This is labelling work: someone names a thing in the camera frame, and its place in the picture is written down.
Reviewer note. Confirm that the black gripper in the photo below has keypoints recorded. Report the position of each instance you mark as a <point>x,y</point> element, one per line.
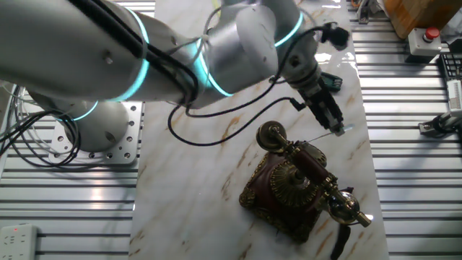
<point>319,101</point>

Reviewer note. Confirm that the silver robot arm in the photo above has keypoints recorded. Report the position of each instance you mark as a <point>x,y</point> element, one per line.
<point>54,54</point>

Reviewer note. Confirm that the green hex key set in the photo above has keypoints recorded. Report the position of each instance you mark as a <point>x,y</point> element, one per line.
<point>334,82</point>

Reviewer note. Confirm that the black fuzzy microphone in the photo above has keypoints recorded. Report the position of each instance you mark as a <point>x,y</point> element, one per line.
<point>338,37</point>

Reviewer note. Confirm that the small dark metal clamp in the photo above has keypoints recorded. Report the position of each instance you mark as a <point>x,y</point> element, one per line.
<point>364,13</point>

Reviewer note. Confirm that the red emergency stop button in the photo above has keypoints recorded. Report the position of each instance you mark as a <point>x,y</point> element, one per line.
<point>422,45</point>

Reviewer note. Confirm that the black keyboard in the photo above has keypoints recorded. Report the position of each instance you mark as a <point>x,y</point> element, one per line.
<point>453,66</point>

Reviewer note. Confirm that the brown cardboard box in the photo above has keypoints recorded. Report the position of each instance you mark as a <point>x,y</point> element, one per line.
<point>418,14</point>

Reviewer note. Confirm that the white crumpled sheet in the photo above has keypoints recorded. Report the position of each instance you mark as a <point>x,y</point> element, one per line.
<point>454,30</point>

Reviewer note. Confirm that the white power strip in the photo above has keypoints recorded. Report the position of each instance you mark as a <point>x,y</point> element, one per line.
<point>16,242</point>

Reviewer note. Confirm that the metal camera mount clamp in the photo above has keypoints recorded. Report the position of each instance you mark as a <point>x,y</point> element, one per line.
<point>442,124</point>

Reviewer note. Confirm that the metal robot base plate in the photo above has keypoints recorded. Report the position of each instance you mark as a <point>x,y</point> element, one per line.
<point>133,119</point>

